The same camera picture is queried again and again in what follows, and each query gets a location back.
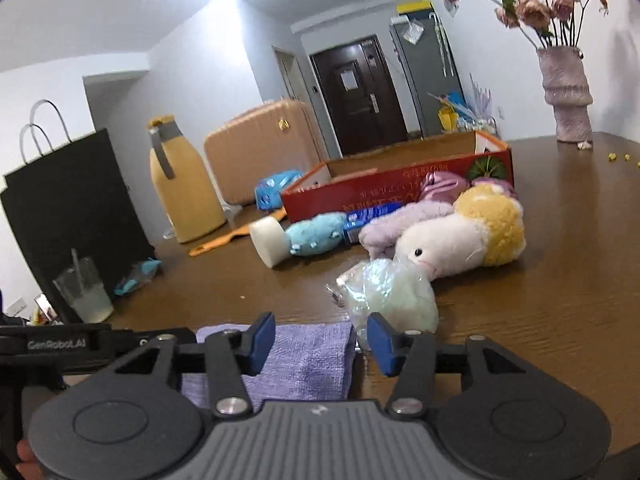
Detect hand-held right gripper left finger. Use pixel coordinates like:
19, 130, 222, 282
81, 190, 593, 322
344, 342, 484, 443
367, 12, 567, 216
107, 311, 277, 420

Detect dried pink roses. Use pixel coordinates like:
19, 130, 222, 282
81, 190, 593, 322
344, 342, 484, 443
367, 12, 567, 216
439, 0, 611, 52

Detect blue tissue packet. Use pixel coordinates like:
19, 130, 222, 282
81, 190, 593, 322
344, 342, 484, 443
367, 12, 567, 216
253, 170, 306, 211

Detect pink ceramic vase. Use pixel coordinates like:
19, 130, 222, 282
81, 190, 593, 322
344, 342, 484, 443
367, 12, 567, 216
536, 45, 595, 144

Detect red cardboard box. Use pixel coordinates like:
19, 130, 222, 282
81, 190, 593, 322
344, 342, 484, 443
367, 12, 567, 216
280, 129, 515, 224

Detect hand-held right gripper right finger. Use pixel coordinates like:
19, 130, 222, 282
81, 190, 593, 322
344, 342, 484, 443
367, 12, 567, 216
367, 312, 538, 421

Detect plastic-wrapped pale green plush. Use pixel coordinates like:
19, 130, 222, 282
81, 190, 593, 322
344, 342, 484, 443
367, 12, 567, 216
336, 257, 441, 348

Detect yellow shopping bag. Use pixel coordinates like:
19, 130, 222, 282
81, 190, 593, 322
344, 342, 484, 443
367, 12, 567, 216
438, 105, 460, 133

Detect small blue carton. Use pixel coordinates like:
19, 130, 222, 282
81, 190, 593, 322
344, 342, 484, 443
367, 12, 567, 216
342, 203, 407, 246

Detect orange plastic comb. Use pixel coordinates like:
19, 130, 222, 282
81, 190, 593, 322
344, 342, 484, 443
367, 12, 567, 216
188, 207, 289, 258

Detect beige ribbed suitcase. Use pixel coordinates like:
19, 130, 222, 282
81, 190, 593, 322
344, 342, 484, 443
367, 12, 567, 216
203, 98, 327, 206

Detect light purple plush toy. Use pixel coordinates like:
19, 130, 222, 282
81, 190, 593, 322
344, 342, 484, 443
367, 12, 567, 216
358, 201, 457, 262

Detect blue crumpled wrapper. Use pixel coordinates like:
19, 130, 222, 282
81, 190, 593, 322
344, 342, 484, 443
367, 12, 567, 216
113, 258, 164, 297

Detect dark entrance door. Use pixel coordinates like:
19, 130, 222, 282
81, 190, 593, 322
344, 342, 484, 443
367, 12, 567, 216
309, 35, 410, 157

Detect yellow thermos jug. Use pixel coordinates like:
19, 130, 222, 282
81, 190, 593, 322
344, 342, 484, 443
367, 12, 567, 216
146, 116, 227, 245

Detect grey refrigerator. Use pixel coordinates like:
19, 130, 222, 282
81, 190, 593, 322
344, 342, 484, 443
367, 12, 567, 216
389, 10, 467, 139

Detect purple knitted cloth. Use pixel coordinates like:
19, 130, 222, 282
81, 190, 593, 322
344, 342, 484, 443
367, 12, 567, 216
180, 321, 359, 408

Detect blue plush with white base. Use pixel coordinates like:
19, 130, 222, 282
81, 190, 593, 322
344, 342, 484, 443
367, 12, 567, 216
249, 211, 349, 268

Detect pink plush toy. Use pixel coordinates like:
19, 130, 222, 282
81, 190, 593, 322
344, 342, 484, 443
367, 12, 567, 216
419, 171, 517, 204

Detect black paper bag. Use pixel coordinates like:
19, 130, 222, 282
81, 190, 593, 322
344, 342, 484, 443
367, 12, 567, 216
0, 99, 157, 322

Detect clear plastic cup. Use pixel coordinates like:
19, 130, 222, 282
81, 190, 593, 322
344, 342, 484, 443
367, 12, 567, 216
52, 249, 115, 324

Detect side room door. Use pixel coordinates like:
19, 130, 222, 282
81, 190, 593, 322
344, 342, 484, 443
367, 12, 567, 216
272, 45, 307, 104

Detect white and yellow plush toy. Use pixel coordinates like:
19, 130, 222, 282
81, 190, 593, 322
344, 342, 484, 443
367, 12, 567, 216
394, 184, 527, 281

